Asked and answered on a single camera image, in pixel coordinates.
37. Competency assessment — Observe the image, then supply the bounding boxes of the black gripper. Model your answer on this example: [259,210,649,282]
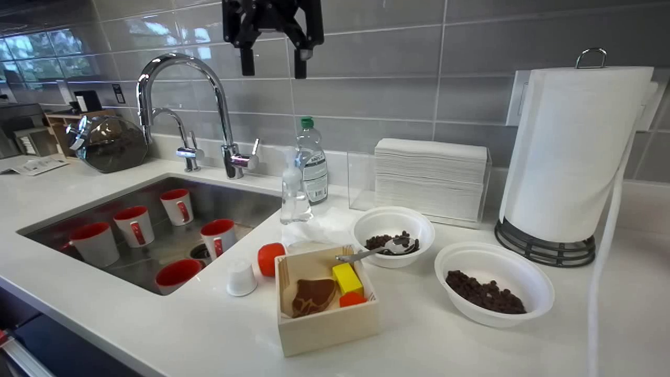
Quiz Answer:
[222,0,324,79]

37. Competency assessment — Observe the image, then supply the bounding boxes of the metal spoon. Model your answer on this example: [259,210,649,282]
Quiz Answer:
[336,241,414,264]

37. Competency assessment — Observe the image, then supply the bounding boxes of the white bowl near box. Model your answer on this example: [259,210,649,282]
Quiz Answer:
[353,208,436,269]

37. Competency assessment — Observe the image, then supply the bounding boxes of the coffee beans in near bowl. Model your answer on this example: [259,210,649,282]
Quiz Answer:
[365,231,422,256]

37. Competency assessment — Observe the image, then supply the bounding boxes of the coffee beans in bowl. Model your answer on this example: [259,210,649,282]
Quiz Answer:
[447,270,525,315]
[365,231,422,256]

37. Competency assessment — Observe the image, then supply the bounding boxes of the white bowl right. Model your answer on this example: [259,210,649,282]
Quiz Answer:
[434,243,556,328]

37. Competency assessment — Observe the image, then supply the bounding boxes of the coffee beans in right bowl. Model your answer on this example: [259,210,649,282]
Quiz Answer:
[447,270,525,315]

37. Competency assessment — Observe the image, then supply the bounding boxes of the large plastic water bottle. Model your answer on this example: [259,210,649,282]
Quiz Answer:
[295,118,329,206]

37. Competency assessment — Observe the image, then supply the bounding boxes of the chrome kitchen faucet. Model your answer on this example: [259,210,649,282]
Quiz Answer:
[135,52,263,179]

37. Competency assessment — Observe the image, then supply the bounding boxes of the dark foil bag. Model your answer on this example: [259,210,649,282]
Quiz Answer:
[68,112,151,173]

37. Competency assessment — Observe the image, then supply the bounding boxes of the orange cup on counter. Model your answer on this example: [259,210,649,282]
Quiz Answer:
[254,243,285,279]

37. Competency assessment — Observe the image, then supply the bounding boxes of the white napkin stack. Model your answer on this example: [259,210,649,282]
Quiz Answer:
[375,138,490,227]

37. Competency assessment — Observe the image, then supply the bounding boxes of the white small cup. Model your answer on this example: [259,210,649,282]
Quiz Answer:
[226,264,258,297]

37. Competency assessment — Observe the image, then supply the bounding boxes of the steel sink basin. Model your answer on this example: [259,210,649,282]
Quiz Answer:
[22,176,281,295]

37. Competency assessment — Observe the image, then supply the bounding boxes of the red white cup lying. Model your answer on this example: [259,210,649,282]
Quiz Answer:
[156,258,203,293]

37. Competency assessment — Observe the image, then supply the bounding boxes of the yellow toy block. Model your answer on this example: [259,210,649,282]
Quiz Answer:
[331,264,362,293]

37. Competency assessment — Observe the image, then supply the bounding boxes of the brown toy steak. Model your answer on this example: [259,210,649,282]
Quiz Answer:
[291,279,336,317]

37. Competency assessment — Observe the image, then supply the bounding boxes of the wooden box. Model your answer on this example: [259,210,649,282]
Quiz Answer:
[275,245,382,359]

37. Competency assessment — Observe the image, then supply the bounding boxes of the orange toy block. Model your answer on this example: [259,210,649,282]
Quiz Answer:
[340,292,367,307]

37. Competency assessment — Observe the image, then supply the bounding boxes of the paper towel roll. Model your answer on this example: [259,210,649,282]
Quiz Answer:
[500,66,654,243]

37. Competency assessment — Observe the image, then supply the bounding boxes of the black paper towel holder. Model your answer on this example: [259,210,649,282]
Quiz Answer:
[493,45,611,270]

